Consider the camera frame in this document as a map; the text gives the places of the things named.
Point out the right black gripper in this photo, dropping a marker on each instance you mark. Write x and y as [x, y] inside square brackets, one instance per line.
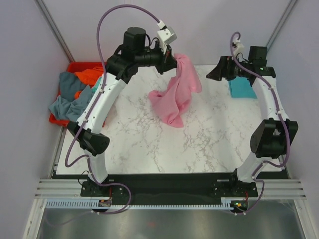
[223, 69]

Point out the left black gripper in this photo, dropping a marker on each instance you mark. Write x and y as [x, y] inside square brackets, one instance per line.
[168, 62]

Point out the pink t shirt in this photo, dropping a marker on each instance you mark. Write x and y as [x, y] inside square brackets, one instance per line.
[170, 104]

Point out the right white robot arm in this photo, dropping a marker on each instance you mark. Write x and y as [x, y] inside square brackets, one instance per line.
[270, 142]

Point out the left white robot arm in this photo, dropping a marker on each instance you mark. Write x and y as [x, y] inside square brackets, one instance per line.
[118, 70]

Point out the folded teal t shirt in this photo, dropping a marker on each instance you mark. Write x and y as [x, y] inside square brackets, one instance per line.
[240, 89]

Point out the mint green t shirt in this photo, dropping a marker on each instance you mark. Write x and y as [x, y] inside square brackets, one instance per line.
[96, 86]

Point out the orange t shirt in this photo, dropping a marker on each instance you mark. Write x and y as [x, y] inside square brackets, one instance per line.
[89, 76]

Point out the grey blue t shirt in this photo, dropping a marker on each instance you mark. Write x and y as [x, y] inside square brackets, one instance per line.
[73, 99]

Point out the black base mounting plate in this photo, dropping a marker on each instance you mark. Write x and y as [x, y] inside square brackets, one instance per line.
[167, 188]

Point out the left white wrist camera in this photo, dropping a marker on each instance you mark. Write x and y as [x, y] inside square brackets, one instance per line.
[166, 35]

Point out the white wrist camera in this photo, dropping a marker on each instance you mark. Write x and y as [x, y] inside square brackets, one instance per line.
[166, 35]
[237, 47]

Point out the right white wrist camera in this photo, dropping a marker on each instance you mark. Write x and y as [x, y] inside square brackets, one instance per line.
[237, 47]

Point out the right frame post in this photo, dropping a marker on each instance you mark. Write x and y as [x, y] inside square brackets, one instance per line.
[273, 20]

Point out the frame post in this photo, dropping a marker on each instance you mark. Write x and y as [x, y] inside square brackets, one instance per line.
[54, 29]
[273, 20]

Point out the white slotted cable duct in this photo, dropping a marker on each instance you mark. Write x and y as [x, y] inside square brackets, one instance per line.
[111, 204]

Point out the left frame post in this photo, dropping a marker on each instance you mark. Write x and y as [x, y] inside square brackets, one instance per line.
[54, 29]

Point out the aluminium extrusion rail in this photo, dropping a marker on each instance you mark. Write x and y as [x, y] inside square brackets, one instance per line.
[290, 189]

